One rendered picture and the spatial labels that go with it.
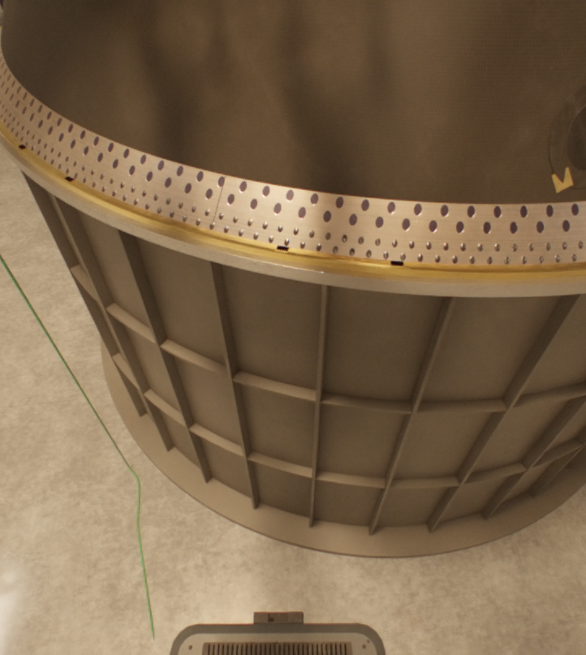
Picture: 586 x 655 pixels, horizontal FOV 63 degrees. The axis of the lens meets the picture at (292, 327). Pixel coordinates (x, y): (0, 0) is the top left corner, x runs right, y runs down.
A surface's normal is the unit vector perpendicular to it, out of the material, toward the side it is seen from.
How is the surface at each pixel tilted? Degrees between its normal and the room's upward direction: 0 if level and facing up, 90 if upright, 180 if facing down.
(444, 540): 0
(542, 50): 62
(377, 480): 0
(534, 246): 43
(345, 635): 0
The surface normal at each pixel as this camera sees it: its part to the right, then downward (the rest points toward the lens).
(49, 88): -0.64, 0.17
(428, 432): 0.01, 0.76
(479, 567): -0.01, -0.65
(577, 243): 0.06, 0.04
